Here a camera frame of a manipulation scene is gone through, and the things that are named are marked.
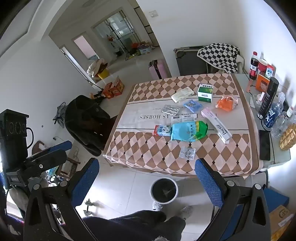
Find orange snack box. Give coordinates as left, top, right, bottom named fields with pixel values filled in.
left=111, top=76, right=125, bottom=96
left=102, top=83, right=115, bottom=100

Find black white checkered blanket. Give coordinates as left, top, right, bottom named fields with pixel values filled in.
left=197, top=43, right=241, bottom=74

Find red paper cup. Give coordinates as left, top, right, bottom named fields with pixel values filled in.
left=257, top=58, right=269, bottom=73

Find clear blister pack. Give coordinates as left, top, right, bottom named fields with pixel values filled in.
left=180, top=146, right=196, bottom=160

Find blue label water bottle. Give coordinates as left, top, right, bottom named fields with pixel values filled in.
left=261, top=91, right=285, bottom=129

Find cardboard box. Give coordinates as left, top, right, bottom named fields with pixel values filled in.
left=269, top=204, right=292, bottom=234

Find blue box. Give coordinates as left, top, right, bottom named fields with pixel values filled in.
left=264, top=188, right=290, bottom=209

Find white clothes pile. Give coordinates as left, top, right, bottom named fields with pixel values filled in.
left=87, top=58, right=108, bottom=78

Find dark folding bed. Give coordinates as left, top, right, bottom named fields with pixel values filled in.
left=174, top=46, right=210, bottom=76

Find black spray can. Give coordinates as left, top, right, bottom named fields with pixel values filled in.
left=257, top=77, right=280, bottom=120

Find green white medicine box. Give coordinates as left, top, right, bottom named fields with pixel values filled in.
left=197, top=83, right=214, bottom=103

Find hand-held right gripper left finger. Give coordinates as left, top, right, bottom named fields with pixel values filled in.
left=23, top=158, right=100, bottom=241

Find diamond patterned tablecloth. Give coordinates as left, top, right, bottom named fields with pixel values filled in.
left=103, top=74, right=264, bottom=178

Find golden box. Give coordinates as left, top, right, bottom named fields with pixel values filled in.
left=279, top=124, right=296, bottom=151

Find blue green rice bag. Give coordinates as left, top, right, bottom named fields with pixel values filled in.
left=171, top=120, right=209, bottom=142

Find orange plastic packet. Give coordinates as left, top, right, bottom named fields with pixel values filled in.
left=215, top=96, right=238, bottom=112

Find clear plastic bottle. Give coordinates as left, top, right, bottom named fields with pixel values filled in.
left=270, top=107, right=294, bottom=138

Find black smartphone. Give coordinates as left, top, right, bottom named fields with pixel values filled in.
left=258, top=130, right=271, bottom=161

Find yellow bag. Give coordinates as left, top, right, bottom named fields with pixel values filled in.
left=97, top=69, right=110, bottom=80

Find colourful toy pile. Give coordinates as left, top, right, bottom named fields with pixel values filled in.
left=126, top=42, right=153, bottom=57

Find glass sliding door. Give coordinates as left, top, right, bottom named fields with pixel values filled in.
left=92, top=10, right=141, bottom=54

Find small milk carton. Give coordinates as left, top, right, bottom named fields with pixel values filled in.
left=154, top=125, right=172, bottom=136

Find cola bottle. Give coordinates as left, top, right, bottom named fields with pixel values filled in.
left=249, top=51, right=259, bottom=80

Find white paper box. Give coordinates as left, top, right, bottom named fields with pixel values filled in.
left=172, top=113, right=197, bottom=124

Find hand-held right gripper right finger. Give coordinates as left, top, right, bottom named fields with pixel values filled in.
left=195, top=158, right=271, bottom=241

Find silver blister packs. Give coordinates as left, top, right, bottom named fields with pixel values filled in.
left=161, top=104, right=181, bottom=116

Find white blister pack box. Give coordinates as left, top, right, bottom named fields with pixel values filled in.
left=171, top=88, right=195, bottom=103

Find round white trash bin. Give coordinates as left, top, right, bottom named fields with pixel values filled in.
left=150, top=177, right=179, bottom=204

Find black jacket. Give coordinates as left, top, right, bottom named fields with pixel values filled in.
left=64, top=95, right=111, bottom=156

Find small dumbbell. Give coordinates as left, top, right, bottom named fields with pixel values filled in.
left=83, top=199, right=96, bottom=215

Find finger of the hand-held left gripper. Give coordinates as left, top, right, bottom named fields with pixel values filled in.
left=31, top=140, right=73, bottom=159
left=22, top=149, right=68, bottom=179

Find blue snack packet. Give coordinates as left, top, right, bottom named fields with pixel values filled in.
left=183, top=99, right=203, bottom=114

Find long white Doctor box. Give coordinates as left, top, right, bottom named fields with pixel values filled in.
left=201, top=107, right=232, bottom=143

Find grey cable bundle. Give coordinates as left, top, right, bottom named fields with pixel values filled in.
left=53, top=102, right=67, bottom=128

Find pink suitcase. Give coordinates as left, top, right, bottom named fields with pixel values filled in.
left=149, top=59, right=168, bottom=80

